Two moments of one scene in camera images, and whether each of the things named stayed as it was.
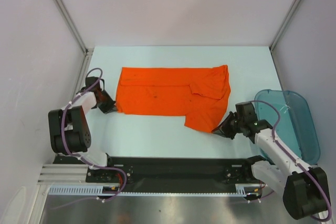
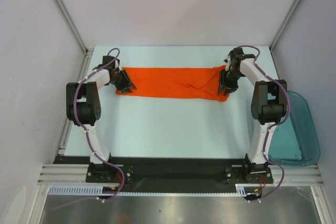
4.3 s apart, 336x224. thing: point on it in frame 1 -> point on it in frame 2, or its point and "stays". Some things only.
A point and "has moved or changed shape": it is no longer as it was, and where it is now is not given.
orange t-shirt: (200, 93) has moved or changed shape
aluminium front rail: (65, 174) stays
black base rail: (168, 174) stays
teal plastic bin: (296, 128) stays
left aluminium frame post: (63, 12) stays
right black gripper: (223, 128) -> (231, 87)
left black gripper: (111, 106) -> (124, 87)
